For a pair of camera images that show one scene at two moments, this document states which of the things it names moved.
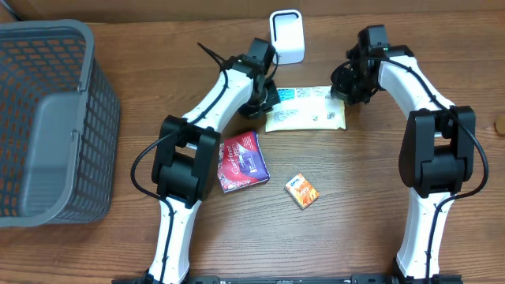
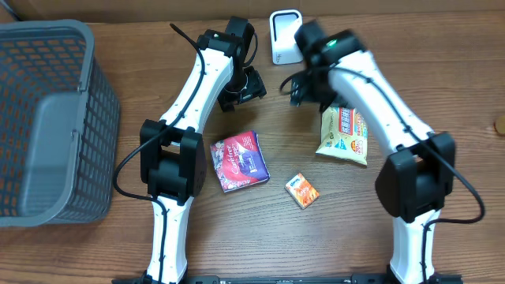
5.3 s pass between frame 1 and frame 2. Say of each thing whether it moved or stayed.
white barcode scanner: stayed
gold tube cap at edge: stayed
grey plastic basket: stayed
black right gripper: moved
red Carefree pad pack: stayed
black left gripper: moved
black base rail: stayed
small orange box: stayed
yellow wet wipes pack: moved
